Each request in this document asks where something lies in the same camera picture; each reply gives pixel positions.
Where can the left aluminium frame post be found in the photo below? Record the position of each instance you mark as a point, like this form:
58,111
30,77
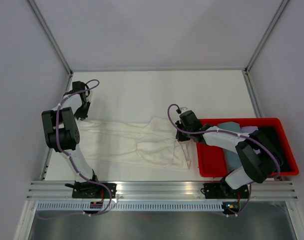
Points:
49,35

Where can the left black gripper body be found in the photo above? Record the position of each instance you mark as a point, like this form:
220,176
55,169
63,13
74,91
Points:
84,105

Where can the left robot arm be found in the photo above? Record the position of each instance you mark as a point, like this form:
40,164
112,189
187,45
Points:
61,131

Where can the aluminium frame post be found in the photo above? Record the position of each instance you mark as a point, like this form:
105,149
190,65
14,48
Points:
272,24
49,35

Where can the white slotted cable duct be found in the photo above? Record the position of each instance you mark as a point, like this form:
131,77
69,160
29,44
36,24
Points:
133,206

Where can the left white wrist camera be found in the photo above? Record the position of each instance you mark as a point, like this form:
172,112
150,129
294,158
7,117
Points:
89,97

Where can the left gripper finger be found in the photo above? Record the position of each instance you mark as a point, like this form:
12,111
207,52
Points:
80,114
85,110

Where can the red plastic bin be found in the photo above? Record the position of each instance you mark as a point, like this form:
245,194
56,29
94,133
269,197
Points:
211,159

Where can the black rolled t shirt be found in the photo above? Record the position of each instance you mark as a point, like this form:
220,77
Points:
272,135

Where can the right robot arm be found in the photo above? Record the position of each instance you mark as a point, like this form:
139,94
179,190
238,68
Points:
258,156

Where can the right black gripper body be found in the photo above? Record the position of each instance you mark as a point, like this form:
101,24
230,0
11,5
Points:
186,128

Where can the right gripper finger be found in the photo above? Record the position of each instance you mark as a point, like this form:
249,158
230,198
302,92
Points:
180,136
193,138

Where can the grey-blue rolled t shirt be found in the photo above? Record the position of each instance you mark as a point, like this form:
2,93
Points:
232,160

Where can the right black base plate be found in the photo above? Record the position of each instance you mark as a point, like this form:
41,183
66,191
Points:
216,190

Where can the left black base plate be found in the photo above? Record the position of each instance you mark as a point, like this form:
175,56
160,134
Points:
87,190

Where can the white t shirt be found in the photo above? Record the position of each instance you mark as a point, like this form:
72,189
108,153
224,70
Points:
151,144

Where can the right aluminium frame post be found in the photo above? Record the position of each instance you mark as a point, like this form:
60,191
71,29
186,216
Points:
272,24

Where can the aluminium mounting rail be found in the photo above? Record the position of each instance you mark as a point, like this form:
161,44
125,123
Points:
162,191

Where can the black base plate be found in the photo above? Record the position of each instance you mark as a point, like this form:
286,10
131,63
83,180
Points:
216,190
87,190

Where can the lilac rolled t shirt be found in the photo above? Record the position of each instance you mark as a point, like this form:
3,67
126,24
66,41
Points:
247,130

